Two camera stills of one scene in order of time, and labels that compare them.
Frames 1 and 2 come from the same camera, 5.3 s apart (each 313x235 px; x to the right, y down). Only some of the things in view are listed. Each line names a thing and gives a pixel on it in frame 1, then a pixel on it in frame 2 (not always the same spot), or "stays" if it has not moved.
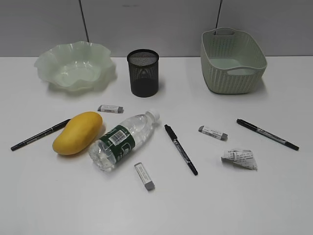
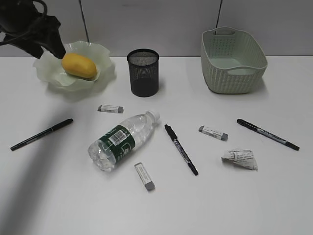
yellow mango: x=78 y=133 -> x=78 y=65
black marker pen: x=181 y=149 stays
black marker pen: x=267 y=133 stays
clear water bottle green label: x=107 y=152 stays
